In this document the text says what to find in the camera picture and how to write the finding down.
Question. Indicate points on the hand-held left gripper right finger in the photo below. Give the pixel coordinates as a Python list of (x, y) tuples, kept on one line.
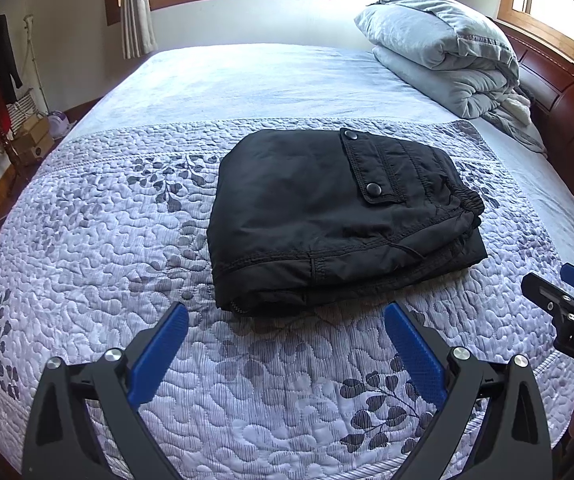
[(414, 350)]

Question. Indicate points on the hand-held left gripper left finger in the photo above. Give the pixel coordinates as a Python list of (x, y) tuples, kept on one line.
[(159, 350)]

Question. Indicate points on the black pants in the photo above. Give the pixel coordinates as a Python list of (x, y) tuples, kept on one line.
[(317, 210)]

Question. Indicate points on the bed with quilted grey bedspread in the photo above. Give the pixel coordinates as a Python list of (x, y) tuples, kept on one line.
[(117, 240)]

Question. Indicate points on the crumpled grey cloth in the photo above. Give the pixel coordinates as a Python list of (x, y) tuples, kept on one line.
[(517, 120)]

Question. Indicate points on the cardboard box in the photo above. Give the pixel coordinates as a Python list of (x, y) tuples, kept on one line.
[(29, 132), (37, 152)]

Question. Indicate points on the small purple fan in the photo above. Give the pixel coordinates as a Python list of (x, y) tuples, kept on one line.
[(59, 125)]

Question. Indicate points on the folded grey duvet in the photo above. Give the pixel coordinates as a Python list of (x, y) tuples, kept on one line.
[(437, 45)]

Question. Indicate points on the black hanging garment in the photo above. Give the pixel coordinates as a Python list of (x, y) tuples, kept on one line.
[(4, 55)]

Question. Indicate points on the grey curtain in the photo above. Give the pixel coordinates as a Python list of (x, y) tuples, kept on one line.
[(137, 15)]

